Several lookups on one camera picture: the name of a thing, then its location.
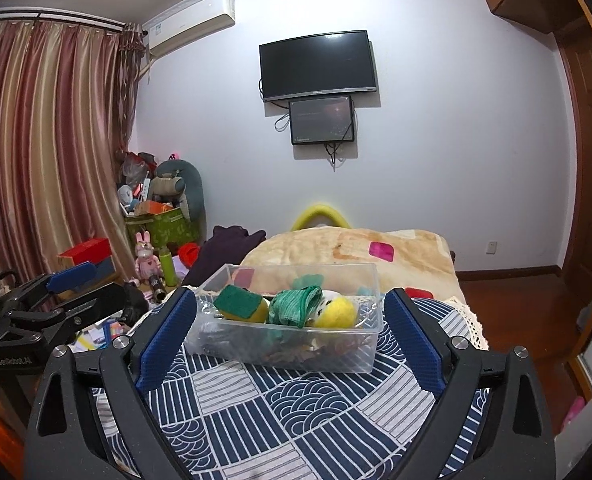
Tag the brown wooden door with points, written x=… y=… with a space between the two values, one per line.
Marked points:
x=586 y=185

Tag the pink object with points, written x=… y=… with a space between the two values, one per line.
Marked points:
x=574 y=412

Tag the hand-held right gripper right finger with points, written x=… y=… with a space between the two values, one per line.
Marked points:
x=418 y=345

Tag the white air conditioner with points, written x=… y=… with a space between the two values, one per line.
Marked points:
x=190 y=25

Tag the green storage box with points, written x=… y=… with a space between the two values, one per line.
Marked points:
x=165 y=227

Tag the yellow cushion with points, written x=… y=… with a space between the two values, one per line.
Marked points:
x=321 y=210

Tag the white wall socket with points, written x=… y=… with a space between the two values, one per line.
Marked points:
x=491 y=246

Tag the small black wall monitor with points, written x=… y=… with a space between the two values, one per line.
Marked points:
x=321 y=120

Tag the dark purple garment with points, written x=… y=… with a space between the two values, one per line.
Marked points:
x=220 y=250

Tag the black bag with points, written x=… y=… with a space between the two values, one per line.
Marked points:
x=134 y=302

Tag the green mesh cloth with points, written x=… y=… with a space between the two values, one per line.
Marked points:
x=293 y=305

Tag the pink rabbit toy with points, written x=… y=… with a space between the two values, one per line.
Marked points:
x=146 y=257

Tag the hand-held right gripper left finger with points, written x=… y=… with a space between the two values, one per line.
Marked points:
x=168 y=345

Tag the blue white patterned tablecloth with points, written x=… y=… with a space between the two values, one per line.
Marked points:
x=276 y=410

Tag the dark blue box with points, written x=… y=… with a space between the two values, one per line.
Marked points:
x=103 y=269

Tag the yellow white plush ball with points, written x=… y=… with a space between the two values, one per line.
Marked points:
x=338 y=310

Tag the red box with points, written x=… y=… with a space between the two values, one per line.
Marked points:
x=85 y=250

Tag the clear plastic storage bin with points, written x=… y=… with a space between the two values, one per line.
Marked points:
x=286 y=355

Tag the green yellow sponge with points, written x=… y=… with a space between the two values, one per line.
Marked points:
x=241 y=302

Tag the cream patterned pillow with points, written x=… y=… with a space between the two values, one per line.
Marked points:
x=326 y=245

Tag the white handheld fan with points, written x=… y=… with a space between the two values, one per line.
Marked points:
x=125 y=196

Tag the pile of papers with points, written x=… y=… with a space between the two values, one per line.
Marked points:
x=100 y=335

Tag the green bottle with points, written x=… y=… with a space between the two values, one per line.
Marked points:
x=167 y=266

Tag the grey green plush pillow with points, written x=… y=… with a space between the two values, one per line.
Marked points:
x=190 y=185

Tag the black wall television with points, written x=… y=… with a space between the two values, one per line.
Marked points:
x=318 y=65

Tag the black cylinder lens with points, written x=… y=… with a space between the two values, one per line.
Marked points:
x=156 y=289

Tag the striped brown curtain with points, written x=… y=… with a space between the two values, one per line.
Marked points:
x=50 y=135

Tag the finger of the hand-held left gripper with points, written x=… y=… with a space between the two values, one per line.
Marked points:
x=90 y=302
x=70 y=275

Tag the red cloth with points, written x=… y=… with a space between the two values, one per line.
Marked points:
x=189 y=254

